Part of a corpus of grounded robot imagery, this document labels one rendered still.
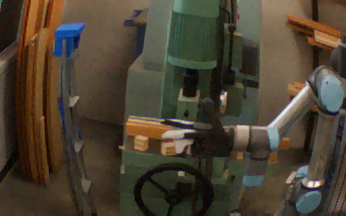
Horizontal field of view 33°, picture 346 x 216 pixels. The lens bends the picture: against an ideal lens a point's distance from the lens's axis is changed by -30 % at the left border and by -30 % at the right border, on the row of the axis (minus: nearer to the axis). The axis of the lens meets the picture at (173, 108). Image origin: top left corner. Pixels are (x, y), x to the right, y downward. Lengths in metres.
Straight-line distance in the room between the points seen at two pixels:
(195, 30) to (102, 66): 2.71
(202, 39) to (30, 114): 1.67
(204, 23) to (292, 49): 2.48
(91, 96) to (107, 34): 0.49
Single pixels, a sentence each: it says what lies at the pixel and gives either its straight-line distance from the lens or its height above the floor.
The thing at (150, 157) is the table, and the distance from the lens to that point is 2.86.
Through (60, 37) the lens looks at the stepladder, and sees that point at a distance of 3.59.
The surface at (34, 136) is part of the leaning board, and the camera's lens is 4.30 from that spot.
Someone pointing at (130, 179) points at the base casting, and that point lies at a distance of 2.91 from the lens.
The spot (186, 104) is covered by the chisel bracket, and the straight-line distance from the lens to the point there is 2.90.
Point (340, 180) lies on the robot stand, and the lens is 2.58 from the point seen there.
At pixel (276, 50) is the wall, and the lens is 5.21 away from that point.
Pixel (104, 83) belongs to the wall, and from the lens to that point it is 5.48.
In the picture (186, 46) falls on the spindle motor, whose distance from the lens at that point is 2.80.
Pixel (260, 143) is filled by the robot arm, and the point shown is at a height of 1.22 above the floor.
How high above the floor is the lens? 2.02
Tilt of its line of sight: 20 degrees down
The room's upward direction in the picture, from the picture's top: 6 degrees clockwise
